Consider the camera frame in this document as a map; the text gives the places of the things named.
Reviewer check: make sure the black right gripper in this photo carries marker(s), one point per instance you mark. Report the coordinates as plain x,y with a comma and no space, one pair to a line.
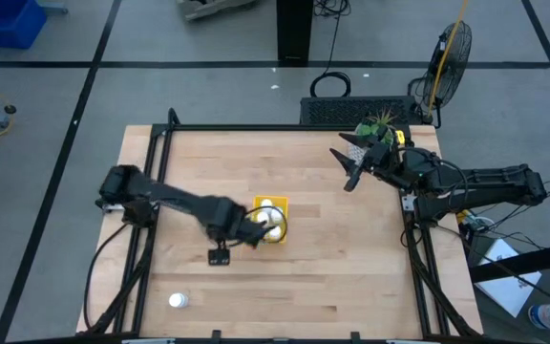
389,171

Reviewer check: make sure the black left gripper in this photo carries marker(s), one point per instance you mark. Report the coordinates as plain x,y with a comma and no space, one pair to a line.
248,231

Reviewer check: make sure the white pill bottle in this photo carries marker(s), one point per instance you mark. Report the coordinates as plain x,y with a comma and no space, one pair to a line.
261,217
278,215
275,233
266,203

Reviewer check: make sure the yellow plastic basket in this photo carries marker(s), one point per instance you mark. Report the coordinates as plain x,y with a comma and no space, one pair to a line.
282,199

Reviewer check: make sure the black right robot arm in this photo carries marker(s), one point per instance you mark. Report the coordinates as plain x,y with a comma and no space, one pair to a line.
490,184

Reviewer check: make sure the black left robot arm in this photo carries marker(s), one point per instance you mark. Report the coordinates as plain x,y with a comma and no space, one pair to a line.
179,196

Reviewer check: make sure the white triangle-patterned planter pot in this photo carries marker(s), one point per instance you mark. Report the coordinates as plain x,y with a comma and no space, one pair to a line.
357,152

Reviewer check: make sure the green potted plant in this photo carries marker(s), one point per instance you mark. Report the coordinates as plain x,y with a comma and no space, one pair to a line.
375,129

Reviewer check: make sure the black computer case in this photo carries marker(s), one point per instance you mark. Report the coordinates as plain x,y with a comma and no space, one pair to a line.
351,111

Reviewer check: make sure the small yellow device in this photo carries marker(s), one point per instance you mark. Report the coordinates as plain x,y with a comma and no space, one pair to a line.
400,137

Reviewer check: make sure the small white cup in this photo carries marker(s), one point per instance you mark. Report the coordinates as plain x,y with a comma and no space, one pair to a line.
178,300

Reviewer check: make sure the black floor fan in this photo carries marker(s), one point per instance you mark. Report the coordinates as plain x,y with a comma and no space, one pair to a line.
456,52

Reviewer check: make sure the gray equipment base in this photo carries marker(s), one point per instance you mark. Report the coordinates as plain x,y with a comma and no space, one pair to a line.
213,7

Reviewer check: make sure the black metal beam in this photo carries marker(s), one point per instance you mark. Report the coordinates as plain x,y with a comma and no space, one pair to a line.
523,262

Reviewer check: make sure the white manual booklet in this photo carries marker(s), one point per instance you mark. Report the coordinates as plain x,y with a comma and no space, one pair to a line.
509,286

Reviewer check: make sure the blue plastic bin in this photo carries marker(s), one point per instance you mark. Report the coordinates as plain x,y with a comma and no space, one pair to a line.
7,24

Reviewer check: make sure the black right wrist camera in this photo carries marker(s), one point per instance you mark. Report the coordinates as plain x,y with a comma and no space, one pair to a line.
377,154

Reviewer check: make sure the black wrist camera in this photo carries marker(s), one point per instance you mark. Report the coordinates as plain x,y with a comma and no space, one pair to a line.
377,154
218,257

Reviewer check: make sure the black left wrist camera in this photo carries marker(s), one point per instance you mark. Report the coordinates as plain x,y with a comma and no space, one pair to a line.
218,257

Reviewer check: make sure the black table frame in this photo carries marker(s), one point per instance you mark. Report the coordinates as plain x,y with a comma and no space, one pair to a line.
256,127

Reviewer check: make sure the black rectangular post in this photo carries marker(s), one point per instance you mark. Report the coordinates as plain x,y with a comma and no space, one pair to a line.
294,28

